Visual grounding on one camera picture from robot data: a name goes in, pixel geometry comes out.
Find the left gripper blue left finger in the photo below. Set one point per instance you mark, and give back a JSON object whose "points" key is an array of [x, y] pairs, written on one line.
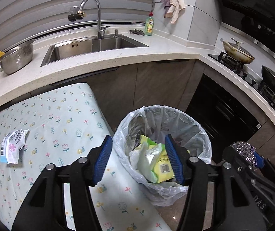
{"points": [[104, 152]]}

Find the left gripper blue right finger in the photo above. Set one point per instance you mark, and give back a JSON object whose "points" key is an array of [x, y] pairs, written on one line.
{"points": [[174, 155]]}

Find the yellow green wipes packet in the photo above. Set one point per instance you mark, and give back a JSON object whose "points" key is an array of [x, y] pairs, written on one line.
{"points": [[151, 160]]}

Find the steel wool scrubber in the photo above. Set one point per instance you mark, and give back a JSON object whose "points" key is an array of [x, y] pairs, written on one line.
{"points": [[247, 152]]}

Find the white pink snack wrapper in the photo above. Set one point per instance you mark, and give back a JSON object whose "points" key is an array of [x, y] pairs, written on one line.
{"points": [[11, 145]]}

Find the trash bin with clear liner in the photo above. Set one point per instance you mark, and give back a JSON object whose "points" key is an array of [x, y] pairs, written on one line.
{"points": [[156, 122]]}

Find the chrome kitchen faucet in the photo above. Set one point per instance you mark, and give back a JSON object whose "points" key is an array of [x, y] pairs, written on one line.
{"points": [[78, 13]]}

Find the floral light blue tablecloth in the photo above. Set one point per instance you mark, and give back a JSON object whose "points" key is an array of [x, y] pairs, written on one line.
{"points": [[63, 125]]}

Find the black built-in oven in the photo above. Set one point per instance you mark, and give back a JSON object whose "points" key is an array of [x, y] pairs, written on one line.
{"points": [[222, 116]]}

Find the black gas stove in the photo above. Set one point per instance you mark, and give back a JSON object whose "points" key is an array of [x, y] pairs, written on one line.
{"points": [[237, 67]]}

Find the stainless steel sink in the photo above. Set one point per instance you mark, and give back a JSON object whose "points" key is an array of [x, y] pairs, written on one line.
{"points": [[87, 45]]}

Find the cream frying pan with lid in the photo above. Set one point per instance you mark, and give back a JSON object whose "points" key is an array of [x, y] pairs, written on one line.
{"points": [[237, 52]]}

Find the dark scrubber on counter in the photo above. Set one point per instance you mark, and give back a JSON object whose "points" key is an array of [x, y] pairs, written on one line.
{"points": [[136, 32]]}

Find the stainless steel colander bowl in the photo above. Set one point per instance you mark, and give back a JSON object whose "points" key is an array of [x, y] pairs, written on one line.
{"points": [[17, 58]]}

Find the green dish soap bottle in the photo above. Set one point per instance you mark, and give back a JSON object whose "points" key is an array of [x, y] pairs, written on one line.
{"points": [[149, 25]]}

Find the hanging pink purple cloths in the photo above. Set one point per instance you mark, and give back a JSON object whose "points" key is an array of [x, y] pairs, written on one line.
{"points": [[172, 9]]}

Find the black range hood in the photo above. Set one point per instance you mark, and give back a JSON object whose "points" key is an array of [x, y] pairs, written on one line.
{"points": [[255, 18]]}

